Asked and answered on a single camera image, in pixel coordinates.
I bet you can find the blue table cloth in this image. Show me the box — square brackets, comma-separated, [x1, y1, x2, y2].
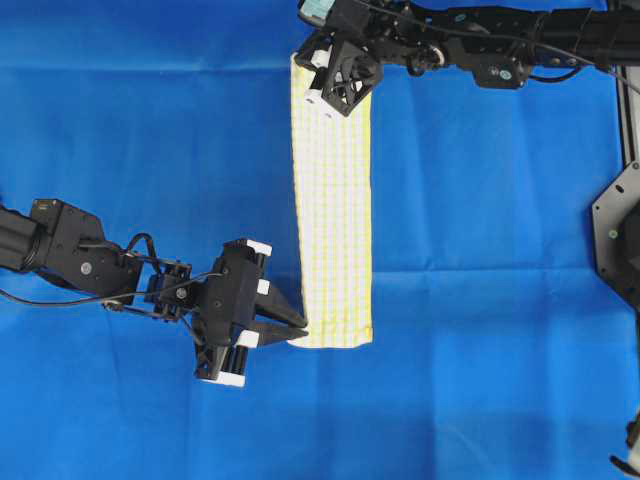
[1, 1, 639, 479]

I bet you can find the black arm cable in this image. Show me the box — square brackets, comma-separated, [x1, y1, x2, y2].
[0, 272, 221, 309]
[349, 0, 640, 96]

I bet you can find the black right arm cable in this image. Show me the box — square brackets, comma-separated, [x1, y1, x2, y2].
[349, 0, 640, 96]

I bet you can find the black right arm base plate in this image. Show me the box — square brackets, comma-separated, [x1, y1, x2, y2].
[591, 161, 639, 313]

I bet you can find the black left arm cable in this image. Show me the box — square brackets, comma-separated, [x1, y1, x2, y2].
[0, 272, 221, 309]

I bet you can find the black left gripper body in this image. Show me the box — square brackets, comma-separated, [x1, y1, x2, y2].
[192, 239, 272, 388]

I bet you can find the yellow checked towel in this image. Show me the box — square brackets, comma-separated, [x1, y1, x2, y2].
[290, 63, 373, 349]

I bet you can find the grey aluminium frame rail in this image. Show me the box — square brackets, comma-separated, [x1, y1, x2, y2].
[614, 66, 639, 169]

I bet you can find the black clamp at corner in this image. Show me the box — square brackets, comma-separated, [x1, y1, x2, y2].
[609, 413, 639, 479]

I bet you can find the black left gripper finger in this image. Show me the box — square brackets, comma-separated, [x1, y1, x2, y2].
[254, 322, 308, 347]
[256, 287, 308, 328]

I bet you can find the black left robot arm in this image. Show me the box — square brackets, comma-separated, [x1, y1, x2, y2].
[1, 199, 308, 388]

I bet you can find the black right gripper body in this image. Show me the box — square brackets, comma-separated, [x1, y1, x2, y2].
[298, 1, 383, 117]

